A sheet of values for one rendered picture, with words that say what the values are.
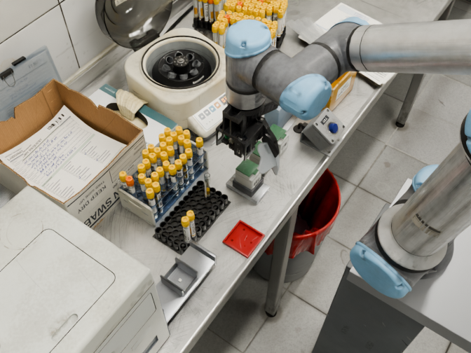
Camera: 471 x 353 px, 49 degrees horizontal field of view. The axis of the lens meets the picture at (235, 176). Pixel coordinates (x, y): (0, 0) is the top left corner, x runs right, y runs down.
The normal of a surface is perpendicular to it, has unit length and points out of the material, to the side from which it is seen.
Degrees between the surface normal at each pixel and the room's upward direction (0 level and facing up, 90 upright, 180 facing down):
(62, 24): 90
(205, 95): 90
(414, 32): 40
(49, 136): 0
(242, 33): 0
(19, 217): 0
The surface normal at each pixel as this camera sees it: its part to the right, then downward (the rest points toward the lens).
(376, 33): -0.64, -0.47
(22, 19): 0.82, 0.47
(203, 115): 0.31, -0.29
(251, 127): 0.00, -0.58
